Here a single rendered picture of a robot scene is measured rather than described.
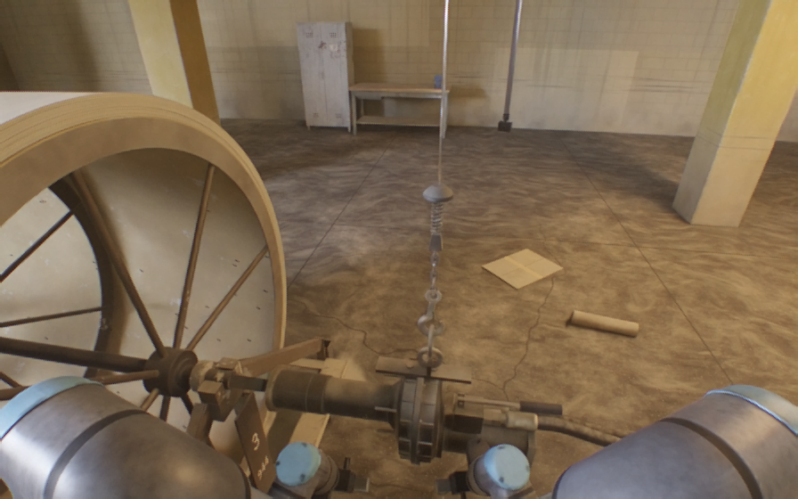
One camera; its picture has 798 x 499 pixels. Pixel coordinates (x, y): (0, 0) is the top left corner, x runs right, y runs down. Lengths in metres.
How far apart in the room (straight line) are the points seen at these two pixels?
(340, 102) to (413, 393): 7.52
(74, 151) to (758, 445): 1.23
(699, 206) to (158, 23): 6.11
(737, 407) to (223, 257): 2.04
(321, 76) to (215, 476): 8.10
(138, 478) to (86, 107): 0.90
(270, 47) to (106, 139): 8.64
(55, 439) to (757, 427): 0.66
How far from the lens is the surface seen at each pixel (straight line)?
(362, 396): 1.23
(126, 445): 0.48
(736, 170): 5.33
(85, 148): 1.17
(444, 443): 1.29
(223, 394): 1.42
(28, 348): 1.87
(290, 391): 1.28
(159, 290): 2.51
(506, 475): 0.99
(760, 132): 5.29
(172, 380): 1.47
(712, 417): 0.52
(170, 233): 2.31
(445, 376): 1.13
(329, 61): 8.31
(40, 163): 1.10
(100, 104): 1.22
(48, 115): 1.13
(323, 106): 8.47
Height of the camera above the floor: 1.89
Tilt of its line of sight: 29 degrees down
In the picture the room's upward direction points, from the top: straight up
